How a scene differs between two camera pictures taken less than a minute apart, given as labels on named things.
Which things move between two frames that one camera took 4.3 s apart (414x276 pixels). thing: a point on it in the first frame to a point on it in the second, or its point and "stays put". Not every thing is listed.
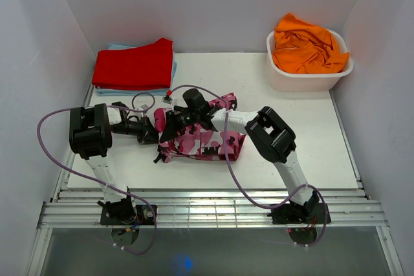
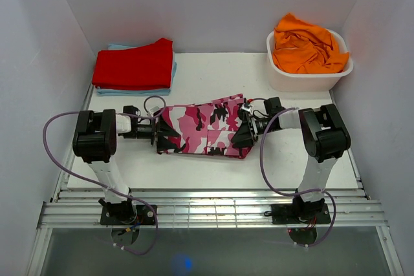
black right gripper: (173, 127) to (244, 136)
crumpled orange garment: (301, 46) stays put
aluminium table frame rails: (73, 209) stays put
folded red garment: (143, 67) stays put
